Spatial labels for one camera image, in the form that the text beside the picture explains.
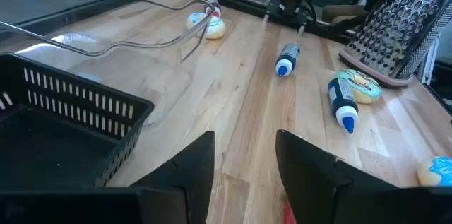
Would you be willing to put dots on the blue frosted toy donut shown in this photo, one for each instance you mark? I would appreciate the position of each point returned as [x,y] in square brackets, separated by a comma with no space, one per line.
[436,172]

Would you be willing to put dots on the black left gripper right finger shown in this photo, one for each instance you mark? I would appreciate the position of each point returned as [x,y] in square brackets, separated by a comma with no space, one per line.
[318,188]

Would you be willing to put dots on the black slotted plastic basket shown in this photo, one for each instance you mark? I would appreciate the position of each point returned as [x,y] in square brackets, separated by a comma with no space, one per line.
[53,146]

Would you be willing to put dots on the red cap glue bottle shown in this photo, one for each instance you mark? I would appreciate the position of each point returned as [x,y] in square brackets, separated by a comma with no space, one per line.
[214,6]

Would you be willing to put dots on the blue cap glue bottle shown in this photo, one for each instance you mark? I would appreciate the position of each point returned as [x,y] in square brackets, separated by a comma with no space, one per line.
[289,56]
[340,98]

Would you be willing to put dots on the yellow bun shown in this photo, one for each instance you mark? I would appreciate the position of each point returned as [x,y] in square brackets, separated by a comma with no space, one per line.
[367,88]

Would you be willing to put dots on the white frosted toy donut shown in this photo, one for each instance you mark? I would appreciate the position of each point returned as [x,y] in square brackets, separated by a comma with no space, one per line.
[217,28]

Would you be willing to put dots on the pink metal box grater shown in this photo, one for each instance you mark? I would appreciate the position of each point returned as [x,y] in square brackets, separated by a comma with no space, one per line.
[395,29]

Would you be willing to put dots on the person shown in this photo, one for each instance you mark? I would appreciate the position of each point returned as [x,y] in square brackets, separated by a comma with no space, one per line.
[339,12]

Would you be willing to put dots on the clear plastic organizer tray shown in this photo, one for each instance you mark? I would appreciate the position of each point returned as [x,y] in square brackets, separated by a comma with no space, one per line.
[106,75]

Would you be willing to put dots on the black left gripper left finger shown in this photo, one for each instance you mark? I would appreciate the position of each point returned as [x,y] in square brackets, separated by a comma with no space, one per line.
[176,188]

